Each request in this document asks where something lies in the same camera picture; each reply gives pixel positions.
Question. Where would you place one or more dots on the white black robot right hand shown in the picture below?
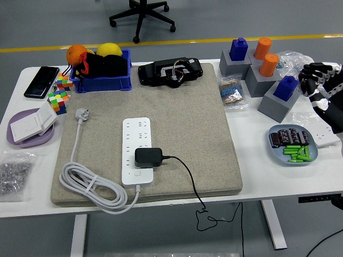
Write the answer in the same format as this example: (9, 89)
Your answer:
(332, 112)

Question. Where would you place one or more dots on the black plug adapter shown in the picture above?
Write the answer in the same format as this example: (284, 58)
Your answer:
(147, 158)

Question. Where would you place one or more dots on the white power strip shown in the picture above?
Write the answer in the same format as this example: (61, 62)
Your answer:
(134, 128)

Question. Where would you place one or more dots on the dark brown capacitor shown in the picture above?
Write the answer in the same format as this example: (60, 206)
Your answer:
(293, 136)
(304, 137)
(283, 137)
(274, 140)

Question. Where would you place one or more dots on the blue square peg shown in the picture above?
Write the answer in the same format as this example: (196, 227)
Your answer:
(238, 49)
(285, 89)

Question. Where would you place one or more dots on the pile of green cylinders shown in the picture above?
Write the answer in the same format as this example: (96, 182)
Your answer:
(297, 154)

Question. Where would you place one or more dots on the grey block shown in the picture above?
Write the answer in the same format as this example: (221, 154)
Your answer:
(257, 85)
(273, 109)
(252, 61)
(230, 67)

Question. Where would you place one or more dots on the large clear bag of resistors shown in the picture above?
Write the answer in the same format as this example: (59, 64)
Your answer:
(292, 60)

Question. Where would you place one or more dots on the blue-grey plate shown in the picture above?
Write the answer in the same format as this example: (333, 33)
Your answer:
(280, 156)

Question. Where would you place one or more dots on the orange cylinder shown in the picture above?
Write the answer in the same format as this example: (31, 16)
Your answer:
(262, 48)
(268, 65)

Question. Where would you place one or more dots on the black table control panel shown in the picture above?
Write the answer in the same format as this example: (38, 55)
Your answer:
(314, 199)

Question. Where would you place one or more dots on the bag of taped resistors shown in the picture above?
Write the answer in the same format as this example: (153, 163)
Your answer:
(230, 92)

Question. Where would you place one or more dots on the white table leg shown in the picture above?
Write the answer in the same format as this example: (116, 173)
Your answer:
(273, 227)
(78, 235)

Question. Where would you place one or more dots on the grey-brown mat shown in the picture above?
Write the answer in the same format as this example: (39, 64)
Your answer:
(174, 112)

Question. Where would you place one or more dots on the black office chair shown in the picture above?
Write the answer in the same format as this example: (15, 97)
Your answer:
(140, 21)

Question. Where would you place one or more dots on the plain black cloth pouch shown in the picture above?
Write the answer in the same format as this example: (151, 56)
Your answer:
(115, 65)

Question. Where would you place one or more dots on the blue plastic bin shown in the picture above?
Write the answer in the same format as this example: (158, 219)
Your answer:
(107, 84)

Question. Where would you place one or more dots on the large yellow lemon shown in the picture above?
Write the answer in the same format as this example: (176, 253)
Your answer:
(108, 49)

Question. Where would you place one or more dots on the black pouch with red lining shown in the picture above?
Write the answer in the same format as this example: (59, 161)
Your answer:
(92, 65)

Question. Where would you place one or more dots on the small yellow fruit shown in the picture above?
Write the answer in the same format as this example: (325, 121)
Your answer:
(90, 51)

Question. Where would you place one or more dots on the orange fruit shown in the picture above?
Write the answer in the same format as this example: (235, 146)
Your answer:
(73, 54)

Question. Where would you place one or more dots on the small colourful puzzle cube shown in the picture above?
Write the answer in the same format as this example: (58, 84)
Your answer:
(63, 81)

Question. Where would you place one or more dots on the large colourful puzzle cube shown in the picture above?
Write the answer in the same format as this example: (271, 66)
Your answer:
(59, 103)

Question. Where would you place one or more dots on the black smartphone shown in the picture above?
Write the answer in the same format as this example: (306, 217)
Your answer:
(41, 83)

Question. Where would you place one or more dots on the purple plate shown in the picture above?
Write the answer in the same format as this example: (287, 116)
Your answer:
(32, 143)

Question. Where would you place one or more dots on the bag of metal nuts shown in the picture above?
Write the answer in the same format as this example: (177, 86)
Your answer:
(13, 174)

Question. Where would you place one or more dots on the white wall socket in bag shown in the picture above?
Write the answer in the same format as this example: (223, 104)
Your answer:
(321, 136)

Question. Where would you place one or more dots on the small white switch panel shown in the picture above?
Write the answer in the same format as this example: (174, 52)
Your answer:
(47, 117)

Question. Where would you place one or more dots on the large white switch panel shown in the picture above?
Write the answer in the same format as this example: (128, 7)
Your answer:
(25, 128)

